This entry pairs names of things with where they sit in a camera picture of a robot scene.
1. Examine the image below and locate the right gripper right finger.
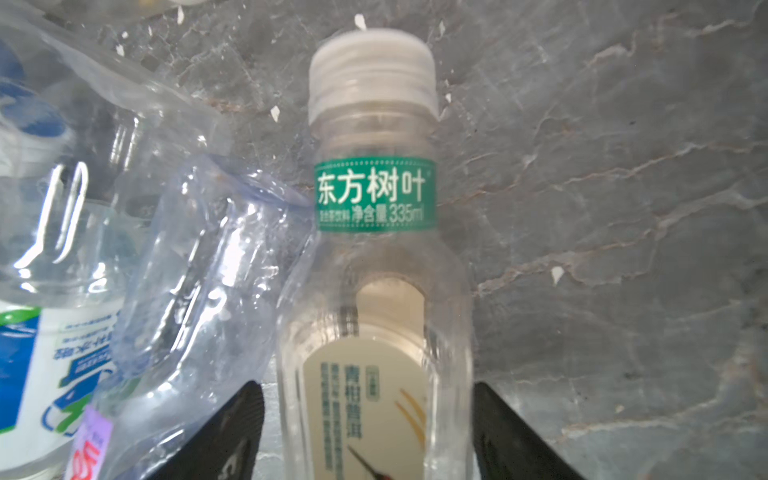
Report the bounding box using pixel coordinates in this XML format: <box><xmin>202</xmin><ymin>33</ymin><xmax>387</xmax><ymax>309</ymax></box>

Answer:
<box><xmin>473</xmin><ymin>382</ymin><xmax>582</xmax><ymax>480</ymax></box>

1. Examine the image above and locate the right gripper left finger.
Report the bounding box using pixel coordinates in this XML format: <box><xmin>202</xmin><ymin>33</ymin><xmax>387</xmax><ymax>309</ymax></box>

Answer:
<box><xmin>152</xmin><ymin>381</ymin><xmax>265</xmax><ymax>480</ymax></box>

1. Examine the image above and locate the tea bottle green neck band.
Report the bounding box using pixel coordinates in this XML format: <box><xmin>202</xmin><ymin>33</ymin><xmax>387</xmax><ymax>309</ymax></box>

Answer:
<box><xmin>276</xmin><ymin>28</ymin><xmax>473</xmax><ymax>479</ymax></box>

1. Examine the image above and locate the crushed bottle pink purple label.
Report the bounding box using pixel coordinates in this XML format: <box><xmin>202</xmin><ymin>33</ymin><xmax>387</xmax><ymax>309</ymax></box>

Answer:
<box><xmin>65</xmin><ymin>155</ymin><xmax>313</xmax><ymax>479</ymax></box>

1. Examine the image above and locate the bottle green white blue label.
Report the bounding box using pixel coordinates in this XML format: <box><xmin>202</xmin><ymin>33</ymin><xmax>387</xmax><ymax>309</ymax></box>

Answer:
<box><xmin>1</xmin><ymin>1</ymin><xmax>230</xmax><ymax>479</ymax></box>

